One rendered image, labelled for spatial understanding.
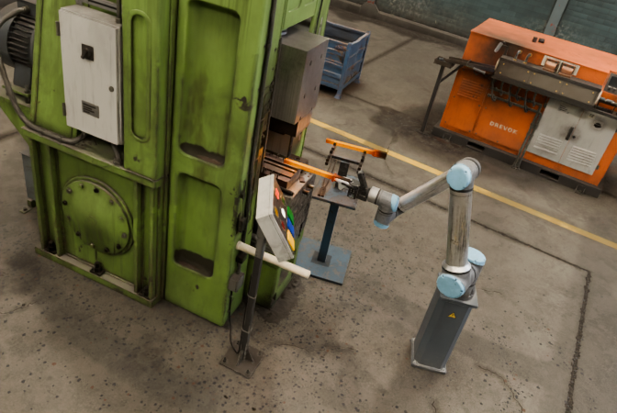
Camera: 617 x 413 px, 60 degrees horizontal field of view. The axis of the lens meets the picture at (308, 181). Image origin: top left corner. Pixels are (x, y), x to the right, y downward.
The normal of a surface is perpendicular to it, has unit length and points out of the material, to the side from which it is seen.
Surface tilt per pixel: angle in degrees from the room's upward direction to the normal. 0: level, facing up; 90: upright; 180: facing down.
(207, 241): 90
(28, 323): 0
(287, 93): 90
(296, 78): 90
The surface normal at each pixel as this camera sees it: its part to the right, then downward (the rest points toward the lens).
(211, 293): -0.38, 0.44
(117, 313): 0.17, -0.83
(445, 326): -0.17, 0.50
